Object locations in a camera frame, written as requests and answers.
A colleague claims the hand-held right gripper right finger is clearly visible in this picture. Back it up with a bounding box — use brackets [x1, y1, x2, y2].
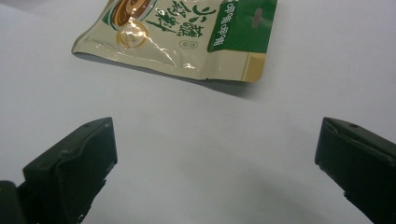
[314, 117, 396, 224]

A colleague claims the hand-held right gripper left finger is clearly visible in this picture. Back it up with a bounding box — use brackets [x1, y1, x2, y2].
[17, 117, 119, 224]

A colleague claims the beige and green snack packet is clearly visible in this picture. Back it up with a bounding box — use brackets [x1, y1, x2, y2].
[71, 0, 278, 84]

